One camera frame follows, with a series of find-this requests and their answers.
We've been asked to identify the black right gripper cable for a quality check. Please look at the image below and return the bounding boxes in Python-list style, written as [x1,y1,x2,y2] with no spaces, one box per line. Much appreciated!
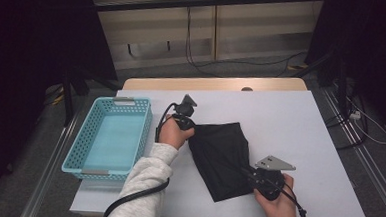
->
[267,178,312,217]

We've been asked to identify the light blue plastic basket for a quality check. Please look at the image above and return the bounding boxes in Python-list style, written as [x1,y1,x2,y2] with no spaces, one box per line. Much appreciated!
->
[60,93,154,183]

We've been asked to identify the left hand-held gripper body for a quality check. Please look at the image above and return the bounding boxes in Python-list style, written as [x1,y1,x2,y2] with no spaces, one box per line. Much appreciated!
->
[172,92,199,129]

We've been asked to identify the black hanging cable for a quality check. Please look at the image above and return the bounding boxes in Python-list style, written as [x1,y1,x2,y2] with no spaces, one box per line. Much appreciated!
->
[182,0,227,79]

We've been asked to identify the beige wooden cabinet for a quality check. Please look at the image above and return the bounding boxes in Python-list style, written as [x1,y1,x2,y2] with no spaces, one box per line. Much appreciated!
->
[85,0,325,81]

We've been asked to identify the black camera stand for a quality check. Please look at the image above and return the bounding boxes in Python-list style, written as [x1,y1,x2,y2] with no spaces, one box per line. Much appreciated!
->
[294,47,352,112]

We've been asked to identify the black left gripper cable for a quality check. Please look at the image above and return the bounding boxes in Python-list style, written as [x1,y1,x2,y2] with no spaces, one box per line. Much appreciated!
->
[102,98,179,217]

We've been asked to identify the wide black curtain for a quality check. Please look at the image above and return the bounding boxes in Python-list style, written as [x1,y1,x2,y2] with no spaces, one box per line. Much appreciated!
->
[0,0,123,215]

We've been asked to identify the black shorts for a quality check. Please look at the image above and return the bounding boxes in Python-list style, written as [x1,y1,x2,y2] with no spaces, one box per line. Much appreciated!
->
[184,119,261,205]

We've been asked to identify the black floor cable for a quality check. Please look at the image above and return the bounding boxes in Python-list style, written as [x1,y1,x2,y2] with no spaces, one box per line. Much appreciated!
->
[194,46,308,76]

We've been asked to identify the narrow black curtain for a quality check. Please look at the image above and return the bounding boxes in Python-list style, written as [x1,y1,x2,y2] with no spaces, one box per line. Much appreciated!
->
[301,0,386,137]

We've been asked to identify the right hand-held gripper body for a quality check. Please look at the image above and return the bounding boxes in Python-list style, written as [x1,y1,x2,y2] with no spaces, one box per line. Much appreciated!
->
[247,154,298,203]

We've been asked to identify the white cable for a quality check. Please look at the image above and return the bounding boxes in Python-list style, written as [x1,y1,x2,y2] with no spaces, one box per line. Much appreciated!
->
[343,95,386,146]

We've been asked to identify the black looped cable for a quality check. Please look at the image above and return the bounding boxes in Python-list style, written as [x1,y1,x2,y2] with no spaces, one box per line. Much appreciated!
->
[323,90,372,153]

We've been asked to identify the black tripod stand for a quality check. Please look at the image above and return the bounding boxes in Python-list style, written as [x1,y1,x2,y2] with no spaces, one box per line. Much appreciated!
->
[59,67,122,131]

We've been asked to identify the person's right hand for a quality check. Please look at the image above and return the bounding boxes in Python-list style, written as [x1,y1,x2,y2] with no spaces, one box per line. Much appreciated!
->
[252,171,304,217]

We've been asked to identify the wooden table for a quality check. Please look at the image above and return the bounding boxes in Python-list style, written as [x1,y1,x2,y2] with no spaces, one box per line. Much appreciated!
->
[121,68,309,100]

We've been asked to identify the person's left hand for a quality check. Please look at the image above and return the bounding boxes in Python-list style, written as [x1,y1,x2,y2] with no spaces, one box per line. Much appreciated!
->
[157,113,197,152]

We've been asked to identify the black horizontal bar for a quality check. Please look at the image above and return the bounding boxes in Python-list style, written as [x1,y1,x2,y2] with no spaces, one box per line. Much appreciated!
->
[94,0,325,24]

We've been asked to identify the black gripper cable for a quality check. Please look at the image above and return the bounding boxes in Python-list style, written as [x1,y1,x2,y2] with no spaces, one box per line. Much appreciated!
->
[102,98,179,217]
[267,178,312,217]

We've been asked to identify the yellow cable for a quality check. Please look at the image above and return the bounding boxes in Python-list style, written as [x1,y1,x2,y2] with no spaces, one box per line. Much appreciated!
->
[44,85,66,108]

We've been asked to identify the metal floor rail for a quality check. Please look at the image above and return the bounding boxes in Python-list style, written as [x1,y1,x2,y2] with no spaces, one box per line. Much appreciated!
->
[315,82,386,217]
[19,109,82,217]

